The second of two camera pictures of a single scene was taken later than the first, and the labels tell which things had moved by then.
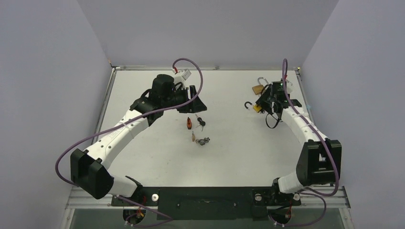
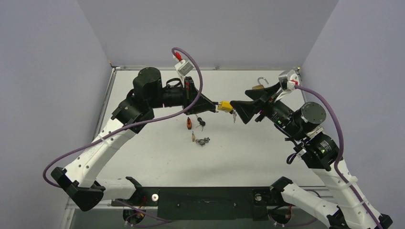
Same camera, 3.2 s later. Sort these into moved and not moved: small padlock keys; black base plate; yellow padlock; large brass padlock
Moved: yellow padlock
Not moved: large brass padlock; small padlock keys; black base plate
